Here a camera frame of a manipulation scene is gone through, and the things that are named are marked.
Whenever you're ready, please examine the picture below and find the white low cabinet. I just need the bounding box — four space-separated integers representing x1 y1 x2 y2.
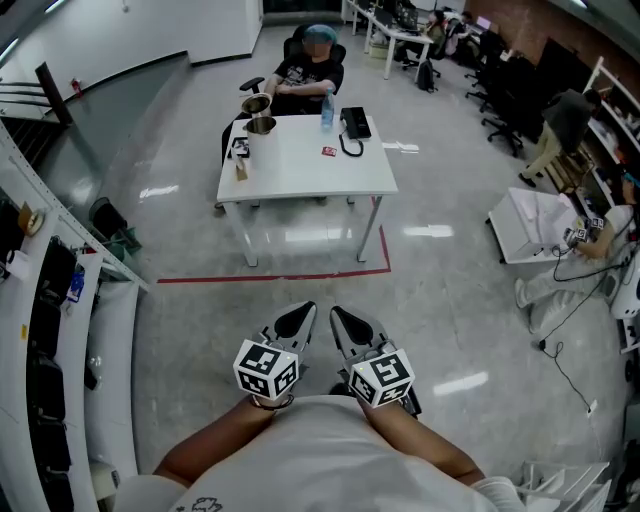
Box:
487 186 587 266

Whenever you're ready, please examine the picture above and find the person's left forearm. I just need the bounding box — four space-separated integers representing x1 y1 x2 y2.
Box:
153 394 296 487

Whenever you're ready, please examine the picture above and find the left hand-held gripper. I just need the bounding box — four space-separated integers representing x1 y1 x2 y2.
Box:
232 300 318 403

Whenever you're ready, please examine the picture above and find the black office chair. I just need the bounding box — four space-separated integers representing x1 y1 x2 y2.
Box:
238 23 348 117

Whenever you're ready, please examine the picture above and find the long white office desk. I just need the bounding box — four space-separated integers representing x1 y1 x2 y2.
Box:
341 0 435 81

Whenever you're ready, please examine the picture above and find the blue tag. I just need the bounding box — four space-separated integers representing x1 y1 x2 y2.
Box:
66 271 87 305

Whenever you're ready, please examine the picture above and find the person's white shirt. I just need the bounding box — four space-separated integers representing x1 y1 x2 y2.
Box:
112 394 526 512

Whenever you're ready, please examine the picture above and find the row of black office chairs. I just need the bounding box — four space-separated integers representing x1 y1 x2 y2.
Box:
463 28 547 159

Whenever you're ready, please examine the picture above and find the black backpack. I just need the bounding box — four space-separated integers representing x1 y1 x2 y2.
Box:
416 57 437 94

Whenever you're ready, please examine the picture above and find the brown tape roll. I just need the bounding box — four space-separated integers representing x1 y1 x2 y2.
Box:
17 201 47 237

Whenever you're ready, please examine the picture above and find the white wire rack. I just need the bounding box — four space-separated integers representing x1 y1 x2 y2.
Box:
517 458 613 512

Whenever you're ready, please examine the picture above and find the steel kettle with lid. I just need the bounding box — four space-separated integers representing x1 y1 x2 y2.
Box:
240 92 278 174

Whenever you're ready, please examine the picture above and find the white storage shelf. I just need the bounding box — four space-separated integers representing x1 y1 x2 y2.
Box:
579 55 640 214

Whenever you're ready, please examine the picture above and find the black floor cable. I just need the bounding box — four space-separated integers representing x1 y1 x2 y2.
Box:
537 244 632 412

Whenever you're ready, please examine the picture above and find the black desk telephone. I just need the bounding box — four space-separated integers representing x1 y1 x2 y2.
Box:
338 105 374 158

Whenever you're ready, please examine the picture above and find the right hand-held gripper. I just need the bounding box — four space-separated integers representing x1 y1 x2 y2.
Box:
328 305 422 419

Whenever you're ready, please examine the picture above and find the person's right forearm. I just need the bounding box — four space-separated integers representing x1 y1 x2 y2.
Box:
358 399 486 485

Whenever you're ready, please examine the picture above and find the dark wrist band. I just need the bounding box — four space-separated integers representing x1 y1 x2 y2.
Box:
251 393 296 413

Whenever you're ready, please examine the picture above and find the black bag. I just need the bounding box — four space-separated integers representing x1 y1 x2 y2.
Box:
36 238 79 307
29 348 68 427

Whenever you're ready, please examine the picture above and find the white table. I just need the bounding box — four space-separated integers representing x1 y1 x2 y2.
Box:
215 114 400 268

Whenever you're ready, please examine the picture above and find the clear plastic water bottle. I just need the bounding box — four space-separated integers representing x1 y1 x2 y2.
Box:
319 87 337 134

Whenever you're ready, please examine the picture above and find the white metal shelving rack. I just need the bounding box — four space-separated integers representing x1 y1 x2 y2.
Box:
0 119 151 512

